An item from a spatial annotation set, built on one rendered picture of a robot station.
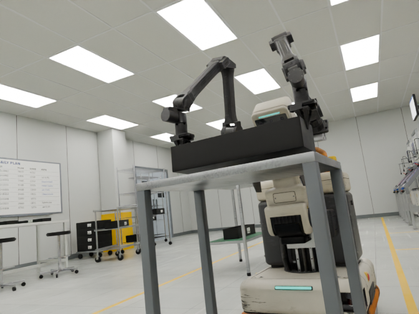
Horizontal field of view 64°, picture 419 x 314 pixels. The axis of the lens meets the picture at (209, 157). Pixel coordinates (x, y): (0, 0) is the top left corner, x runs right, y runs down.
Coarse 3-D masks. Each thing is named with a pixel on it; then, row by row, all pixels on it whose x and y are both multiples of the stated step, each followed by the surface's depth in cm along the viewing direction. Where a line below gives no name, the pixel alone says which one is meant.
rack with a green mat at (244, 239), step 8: (240, 184) 368; (248, 184) 382; (232, 192) 438; (240, 192) 344; (232, 200) 437; (240, 200) 340; (240, 208) 340; (240, 216) 339; (256, 232) 410; (216, 240) 359; (224, 240) 348; (232, 240) 340; (240, 240) 336; (248, 240) 341; (240, 248) 427; (240, 256) 425; (248, 256) 333; (248, 264) 330; (248, 272) 329
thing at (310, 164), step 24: (240, 168) 110; (264, 168) 105; (288, 168) 110; (312, 168) 98; (336, 168) 130; (144, 192) 130; (312, 192) 97; (336, 192) 132; (144, 216) 128; (312, 216) 96; (144, 240) 127; (144, 264) 126; (144, 288) 125; (336, 288) 92; (360, 288) 125; (216, 312) 158; (336, 312) 91; (360, 312) 125
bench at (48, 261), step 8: (8, 224) 456; (16, 224) 466; (24, 224) 477; (32, 224) 488; (40, 224) 520; (64, 224) 541; (64, 240) 537; (64, 248) 535; (40, 256) 564; (40, 264) 491; (48, 264) 503; (64, 264) 532; (8, 272) 448
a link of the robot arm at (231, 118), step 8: (224, 56) 176; (232, 64) 181; (224, 72) 182; (232, 72) 183; (224, 80) 183; (232, 80) 183; (224, 88) 183; (232, 88) 184; (224, 96) 184; (232, 96) 184; (224, 104) 185; (232, 104) 184; (224, 112) 186; (232, 112) 184; (224, 120) 186; (232, 120) 183; (224, 128) 187; (240, 128) 185
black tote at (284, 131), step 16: (256, 128) 126; (272, 128) 122; (288, 128) 119; (304, 128) 121; (192, 144) 140; (208, 144) 136; (224, 144) 132; (240, 144) 128; (256, 144) 125; (272, 144) 122; (288, 144) 119; (304, 144) 117; (176, 160) 143; (192, 160) 139; (208, 160) 135; (224, 160) 131; (240, 160) 131; (256, 160) 134
